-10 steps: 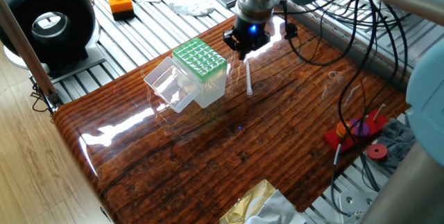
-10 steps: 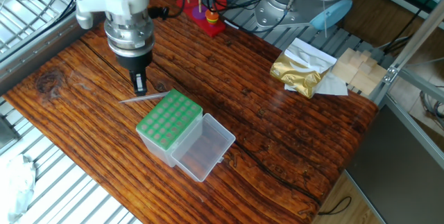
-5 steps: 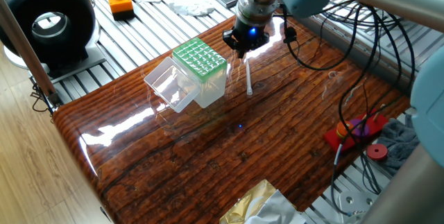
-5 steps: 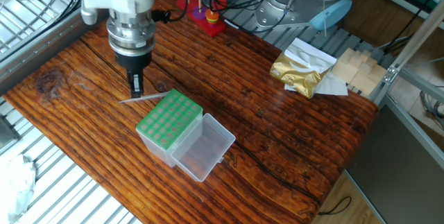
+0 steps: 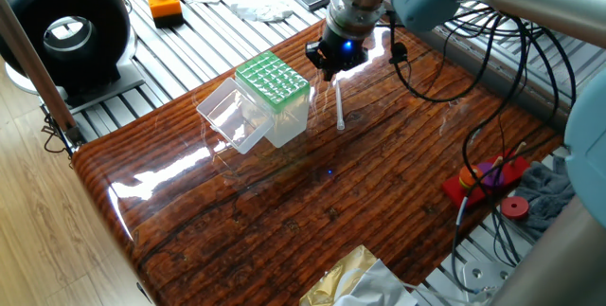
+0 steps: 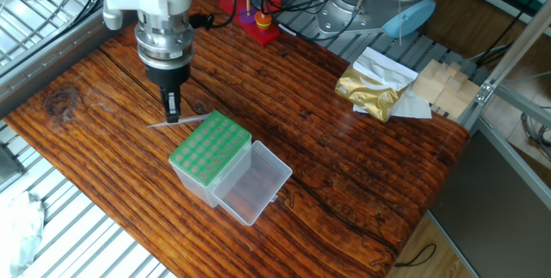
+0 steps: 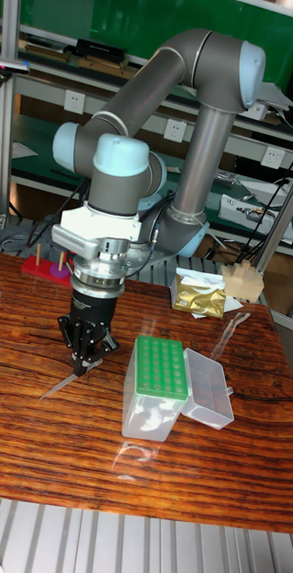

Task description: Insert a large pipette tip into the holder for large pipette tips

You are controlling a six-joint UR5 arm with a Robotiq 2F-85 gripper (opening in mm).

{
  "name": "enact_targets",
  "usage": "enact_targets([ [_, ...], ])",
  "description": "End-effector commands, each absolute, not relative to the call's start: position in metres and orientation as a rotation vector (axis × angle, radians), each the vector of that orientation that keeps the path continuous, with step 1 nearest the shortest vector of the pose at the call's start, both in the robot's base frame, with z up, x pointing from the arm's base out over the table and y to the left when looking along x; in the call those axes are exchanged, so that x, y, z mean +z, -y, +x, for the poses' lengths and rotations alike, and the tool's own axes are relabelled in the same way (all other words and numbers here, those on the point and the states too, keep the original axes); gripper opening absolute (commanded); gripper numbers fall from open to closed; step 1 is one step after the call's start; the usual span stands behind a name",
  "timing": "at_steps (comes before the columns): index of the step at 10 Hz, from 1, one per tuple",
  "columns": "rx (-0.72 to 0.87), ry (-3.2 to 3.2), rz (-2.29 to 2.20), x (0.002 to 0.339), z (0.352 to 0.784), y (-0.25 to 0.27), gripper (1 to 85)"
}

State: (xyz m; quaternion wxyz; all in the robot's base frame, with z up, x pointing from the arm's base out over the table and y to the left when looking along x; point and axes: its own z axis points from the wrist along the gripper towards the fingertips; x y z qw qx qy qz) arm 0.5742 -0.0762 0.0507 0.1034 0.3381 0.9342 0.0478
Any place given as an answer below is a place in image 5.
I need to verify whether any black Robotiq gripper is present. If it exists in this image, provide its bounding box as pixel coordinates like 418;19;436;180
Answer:
305;27;370;83

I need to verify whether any clear large pipette tip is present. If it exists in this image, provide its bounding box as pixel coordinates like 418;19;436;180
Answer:
334;80;347;132

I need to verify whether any pipette tip box green rack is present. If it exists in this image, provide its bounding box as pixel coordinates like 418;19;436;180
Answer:
235;49;312;150

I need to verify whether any clear hinged box lid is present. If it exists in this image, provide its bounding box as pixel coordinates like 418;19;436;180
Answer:
195;77;275;155

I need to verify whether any crumpled white plastic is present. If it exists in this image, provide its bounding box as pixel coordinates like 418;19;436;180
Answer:
230;0;294;24

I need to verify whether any orange emergency stop button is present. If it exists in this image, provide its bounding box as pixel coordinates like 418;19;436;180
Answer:
145;0;186;29

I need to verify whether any gold foil packet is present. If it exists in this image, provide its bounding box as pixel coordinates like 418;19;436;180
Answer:
298;243;380;306

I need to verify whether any grey cloth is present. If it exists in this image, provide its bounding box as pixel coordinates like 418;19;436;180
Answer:
513;156;577;241

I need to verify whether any small metal plate with holes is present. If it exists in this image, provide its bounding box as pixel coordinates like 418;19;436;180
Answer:
461;261;517;306

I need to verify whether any brown wooden pole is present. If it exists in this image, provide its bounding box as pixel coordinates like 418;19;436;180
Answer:
0;0;81;145

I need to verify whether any black cable bundle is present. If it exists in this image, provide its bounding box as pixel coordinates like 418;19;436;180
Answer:
385;7;579;297

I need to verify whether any orange toy ring stack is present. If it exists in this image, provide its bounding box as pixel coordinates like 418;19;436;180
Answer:
457;164;484;189

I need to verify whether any red ring stacking toy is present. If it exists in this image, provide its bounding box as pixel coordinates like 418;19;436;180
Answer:
442;141;531;208

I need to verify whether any purple toy ring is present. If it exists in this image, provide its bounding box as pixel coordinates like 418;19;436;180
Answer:
475;161;506;189

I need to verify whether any red toy ring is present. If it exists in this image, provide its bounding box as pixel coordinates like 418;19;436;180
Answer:
500;195;530;221

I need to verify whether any black ring-shaped device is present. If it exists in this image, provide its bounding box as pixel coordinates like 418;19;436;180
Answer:
0;0;146;108

